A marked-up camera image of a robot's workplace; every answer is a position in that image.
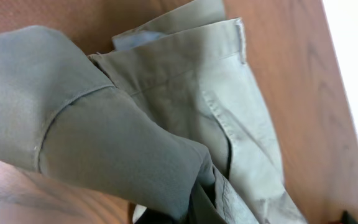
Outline olive green shorts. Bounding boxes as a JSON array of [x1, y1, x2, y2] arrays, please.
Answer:
[[0, 1, 305, 223]]

